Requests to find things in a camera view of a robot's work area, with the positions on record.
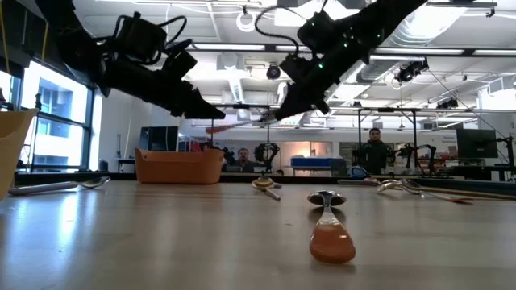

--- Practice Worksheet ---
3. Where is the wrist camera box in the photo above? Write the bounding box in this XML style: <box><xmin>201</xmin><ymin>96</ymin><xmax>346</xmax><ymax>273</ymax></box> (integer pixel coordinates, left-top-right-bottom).
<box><xmin>114</xmin><ymin>10</ymin><xmax>169</xmax><ymax>65</ymax></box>
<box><xmin>298</xmin><ymin>10</ymin><xmax>338</xmax><ymax>56</ymax></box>

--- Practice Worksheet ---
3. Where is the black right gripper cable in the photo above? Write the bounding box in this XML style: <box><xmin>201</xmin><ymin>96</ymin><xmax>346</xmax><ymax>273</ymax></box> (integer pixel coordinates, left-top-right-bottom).
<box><xmin>254</xmin><ymin>5</ymin><xmax>310</xmax><ymax>53</ymax></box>

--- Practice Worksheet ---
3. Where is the black ceiling camera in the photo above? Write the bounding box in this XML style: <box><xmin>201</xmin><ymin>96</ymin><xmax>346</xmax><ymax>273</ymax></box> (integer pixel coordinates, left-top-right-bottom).
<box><xmin>265</xmin><ymin>63</ymin><xmax>282</xmax><ymax>81</ymax></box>

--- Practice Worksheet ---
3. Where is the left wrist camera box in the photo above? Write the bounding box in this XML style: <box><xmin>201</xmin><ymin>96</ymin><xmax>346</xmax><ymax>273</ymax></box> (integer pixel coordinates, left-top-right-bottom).
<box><xmin>114</xmin><ymin>10</ymin><xmax>169</xmax><ymax>65</ymax></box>

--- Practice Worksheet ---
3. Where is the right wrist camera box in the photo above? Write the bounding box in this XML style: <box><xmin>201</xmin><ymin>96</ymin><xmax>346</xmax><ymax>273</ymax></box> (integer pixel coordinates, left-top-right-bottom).
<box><xmin>298</xmin><ymin>10</ymin><xmax>338</xmax><ymax>56</ymax></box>

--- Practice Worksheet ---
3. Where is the red background box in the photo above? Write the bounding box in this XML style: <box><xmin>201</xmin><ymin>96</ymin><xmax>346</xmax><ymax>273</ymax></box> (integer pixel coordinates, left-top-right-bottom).
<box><xmin>179</xmin><ymin>139</ymin><xmax>202</xmax><ymax>153</ymax></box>

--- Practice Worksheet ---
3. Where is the black ceiling spotlight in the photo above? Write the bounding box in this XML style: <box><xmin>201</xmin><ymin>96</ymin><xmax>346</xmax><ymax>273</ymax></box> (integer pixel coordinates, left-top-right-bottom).
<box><xmin>397</xmin><ymin>60</ymin><xmax>429</xmax><ymax>84</ymax></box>

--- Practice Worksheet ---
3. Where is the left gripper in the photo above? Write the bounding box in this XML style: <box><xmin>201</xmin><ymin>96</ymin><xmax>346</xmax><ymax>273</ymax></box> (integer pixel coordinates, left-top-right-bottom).
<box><xmin>100</xmin><ymin>50</ymin><xmax>226</xmax><ymax>121</ymax></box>

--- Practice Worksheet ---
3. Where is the orange plastic bin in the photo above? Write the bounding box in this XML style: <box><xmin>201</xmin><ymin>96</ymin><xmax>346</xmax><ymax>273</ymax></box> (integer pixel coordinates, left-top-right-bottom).
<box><xmin>134</xmin><ymin>147</ymin><xmax>226</xmax><ymax>185</ymax></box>

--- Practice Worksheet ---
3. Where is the black background monitor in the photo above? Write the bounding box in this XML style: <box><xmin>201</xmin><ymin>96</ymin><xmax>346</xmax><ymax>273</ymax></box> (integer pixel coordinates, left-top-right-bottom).
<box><xmin>139</xmin><ymin>126</ymin><xmax>180</xmax><ymax>152</ymax></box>
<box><xmin>456</xmin><ymin>128</ymin><xmax>499</xmax><ymax>160</ymax></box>

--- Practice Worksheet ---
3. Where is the silver spoon lavender handle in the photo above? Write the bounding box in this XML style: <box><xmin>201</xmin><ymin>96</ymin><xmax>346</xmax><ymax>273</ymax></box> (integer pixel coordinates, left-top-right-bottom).
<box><xmin>7</xmin><ymin>176</ymin><xmax>112</xmax><ymax>197</ymax></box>

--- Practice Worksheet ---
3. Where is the long ceiling light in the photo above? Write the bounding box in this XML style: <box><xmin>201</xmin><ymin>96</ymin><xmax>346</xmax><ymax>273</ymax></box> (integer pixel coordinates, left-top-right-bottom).
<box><xmin>193</xmin><ymin>43</ymin><xmax>267</xmax><ymax>52</ymax></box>

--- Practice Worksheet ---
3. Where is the black aluminium table frame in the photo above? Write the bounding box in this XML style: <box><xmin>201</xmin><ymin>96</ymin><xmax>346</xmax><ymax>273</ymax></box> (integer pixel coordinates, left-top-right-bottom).
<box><xmin>14</xmin><ymin>171</ymin><xmax>516</xmax><ymax>197</ymax></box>

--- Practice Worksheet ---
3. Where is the blue background table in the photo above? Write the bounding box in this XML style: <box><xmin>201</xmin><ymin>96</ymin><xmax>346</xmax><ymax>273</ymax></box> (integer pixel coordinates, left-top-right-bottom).
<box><xmin>289</xmin><ymin>156</ymin><xmax>338</xmax><ymax>169</ymax></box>

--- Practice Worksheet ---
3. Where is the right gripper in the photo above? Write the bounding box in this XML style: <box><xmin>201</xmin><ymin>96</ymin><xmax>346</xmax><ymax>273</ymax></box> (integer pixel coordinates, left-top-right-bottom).
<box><xmin>273</xmin><ymin>39</ymin><xmax>378</xmax><ymax>121</ymax></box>

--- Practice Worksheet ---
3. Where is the gold spoon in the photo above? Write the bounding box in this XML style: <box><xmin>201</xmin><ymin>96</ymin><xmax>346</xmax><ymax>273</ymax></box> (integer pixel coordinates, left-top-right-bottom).
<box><xmin>251</xmin><ymin>176</ymin><xmax>283</xmax><ymax>202</ymax></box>
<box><xmin>398</xmin><ymin>177</ymin><xmax>516</xmax><ymax>201</ymax></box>

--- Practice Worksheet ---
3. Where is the white coiled cable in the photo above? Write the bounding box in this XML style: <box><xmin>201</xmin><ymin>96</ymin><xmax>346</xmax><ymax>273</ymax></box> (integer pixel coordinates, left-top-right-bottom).
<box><xmin>235</xmin><ymin>10</ymin><xmax>259</xmax><ymax>33</ymax></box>

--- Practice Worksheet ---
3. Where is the person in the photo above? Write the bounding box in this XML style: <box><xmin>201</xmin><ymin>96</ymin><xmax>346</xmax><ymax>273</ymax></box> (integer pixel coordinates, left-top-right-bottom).
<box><xmin>229</xmin><ymin>147</ymin><xmax>263</xmax><ymax>174</ymax></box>
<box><xmin>354</xmin><ymin>127</ymin><xmax>398</xmax><ymax>176</ymax></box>

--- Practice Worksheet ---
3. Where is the dark window frame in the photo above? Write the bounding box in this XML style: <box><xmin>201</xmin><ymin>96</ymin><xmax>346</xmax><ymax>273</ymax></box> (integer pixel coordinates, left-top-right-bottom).
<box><xmin>0</xmin><ymin>76</ymin><xmax>96</xmax><ymax>172</ymax></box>

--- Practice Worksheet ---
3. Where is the yellow plastic bin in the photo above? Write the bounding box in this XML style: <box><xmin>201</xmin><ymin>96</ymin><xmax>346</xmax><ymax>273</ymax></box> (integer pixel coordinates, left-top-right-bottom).
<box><xmin>0</xmin><ymin>108</ymin><xmax>40</xmax><ymax>201</ymax></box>

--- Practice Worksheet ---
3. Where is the blue rounded object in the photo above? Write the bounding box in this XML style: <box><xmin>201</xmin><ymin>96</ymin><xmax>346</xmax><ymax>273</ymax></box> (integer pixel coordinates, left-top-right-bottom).
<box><xmin>347</xmin><ymin>165</ymin><xmax>370</xmax><ymax>180</ymax></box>

